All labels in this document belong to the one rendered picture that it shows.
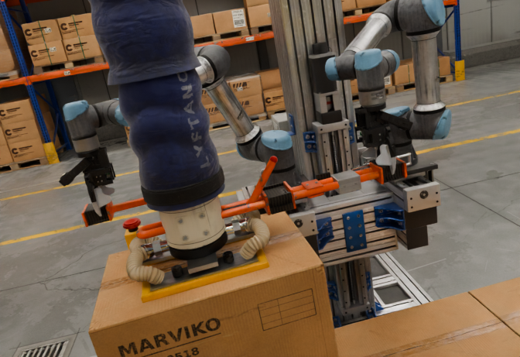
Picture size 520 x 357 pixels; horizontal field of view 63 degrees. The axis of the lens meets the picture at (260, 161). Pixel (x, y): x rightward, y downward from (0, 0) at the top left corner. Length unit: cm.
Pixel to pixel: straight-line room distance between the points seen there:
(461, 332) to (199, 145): 114
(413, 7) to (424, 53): 16
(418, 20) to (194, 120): 91
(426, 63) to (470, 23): 975
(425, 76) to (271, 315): 102
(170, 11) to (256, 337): 84
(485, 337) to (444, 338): 13
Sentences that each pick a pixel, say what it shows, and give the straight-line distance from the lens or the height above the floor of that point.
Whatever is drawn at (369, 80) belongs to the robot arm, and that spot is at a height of 148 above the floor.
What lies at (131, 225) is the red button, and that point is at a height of 103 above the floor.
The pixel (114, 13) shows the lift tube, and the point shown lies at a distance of 105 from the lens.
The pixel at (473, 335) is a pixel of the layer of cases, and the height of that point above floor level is 54.
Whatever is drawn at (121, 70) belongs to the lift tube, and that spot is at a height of 163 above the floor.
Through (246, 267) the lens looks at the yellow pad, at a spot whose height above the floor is 108.
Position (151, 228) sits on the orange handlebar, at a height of 119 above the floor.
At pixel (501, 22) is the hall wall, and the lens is 1188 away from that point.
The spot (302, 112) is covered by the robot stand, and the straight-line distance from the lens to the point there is 183.
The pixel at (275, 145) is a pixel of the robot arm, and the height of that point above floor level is 124.
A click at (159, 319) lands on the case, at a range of 114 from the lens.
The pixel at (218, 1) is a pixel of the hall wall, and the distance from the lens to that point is 957.
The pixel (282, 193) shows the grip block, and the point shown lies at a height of 122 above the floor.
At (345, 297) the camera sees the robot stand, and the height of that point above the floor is 43.
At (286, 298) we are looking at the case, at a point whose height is 99.
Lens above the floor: 166
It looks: 17 degrees down
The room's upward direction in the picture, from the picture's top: 10 degrees counter-clockwise
